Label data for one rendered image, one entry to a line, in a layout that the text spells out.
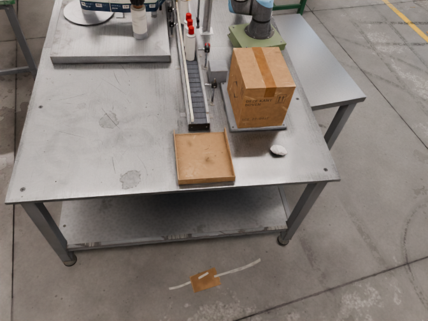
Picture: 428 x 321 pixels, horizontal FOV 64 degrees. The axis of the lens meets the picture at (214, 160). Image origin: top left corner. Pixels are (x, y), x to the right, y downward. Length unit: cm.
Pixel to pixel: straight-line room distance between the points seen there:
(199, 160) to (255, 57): 58
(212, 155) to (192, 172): 14
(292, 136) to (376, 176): 132
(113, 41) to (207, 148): 94
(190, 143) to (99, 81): 66
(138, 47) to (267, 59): 81
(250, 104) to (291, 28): 106
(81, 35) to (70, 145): 81
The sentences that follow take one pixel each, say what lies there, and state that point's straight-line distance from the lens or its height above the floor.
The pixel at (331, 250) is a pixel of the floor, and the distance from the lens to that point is 253.
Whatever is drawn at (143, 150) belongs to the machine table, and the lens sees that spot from 169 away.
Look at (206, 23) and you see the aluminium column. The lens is 239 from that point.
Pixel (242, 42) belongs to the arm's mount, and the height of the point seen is 91.
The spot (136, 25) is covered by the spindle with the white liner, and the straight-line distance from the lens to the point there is 221.
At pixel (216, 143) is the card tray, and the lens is 172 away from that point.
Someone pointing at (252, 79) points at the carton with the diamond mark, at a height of 112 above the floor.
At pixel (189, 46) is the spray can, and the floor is 98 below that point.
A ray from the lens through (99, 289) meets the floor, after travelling 229.
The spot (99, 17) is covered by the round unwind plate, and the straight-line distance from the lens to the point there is 245.
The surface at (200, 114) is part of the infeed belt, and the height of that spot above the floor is 88.
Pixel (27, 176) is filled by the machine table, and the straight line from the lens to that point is 172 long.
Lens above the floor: 215
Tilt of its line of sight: 53 degrees down
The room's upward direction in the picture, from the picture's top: 8 degrees clockwise
